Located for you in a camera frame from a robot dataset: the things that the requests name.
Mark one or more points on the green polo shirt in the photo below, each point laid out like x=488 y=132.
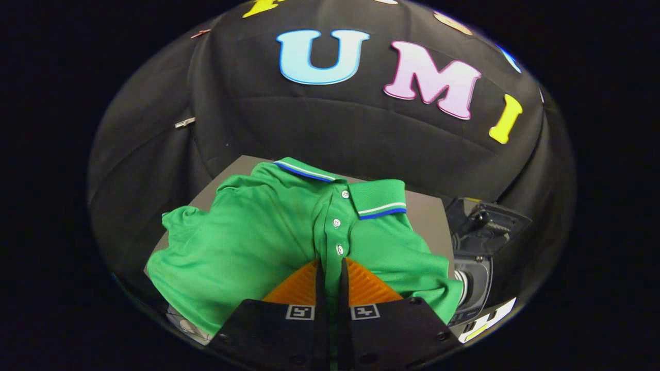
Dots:
x=258 y=242

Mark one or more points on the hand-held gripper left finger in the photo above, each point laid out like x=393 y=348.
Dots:
x=322 y=319

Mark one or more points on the silver clip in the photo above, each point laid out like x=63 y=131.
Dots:
x=184 y=122

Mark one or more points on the white printed sheet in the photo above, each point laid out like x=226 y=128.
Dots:
x=188 y=327

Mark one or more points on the grey box cabinet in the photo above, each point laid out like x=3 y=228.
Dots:
x=428 y=216

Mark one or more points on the red clip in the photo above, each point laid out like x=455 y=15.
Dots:
x=200 y=33

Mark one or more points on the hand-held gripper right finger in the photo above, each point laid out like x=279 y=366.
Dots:
x=344 y=319

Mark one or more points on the transparent washing machine lid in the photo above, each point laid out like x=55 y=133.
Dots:
x=490 y=221

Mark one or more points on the small grey washing machine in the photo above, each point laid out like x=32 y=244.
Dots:
x=477 y=283

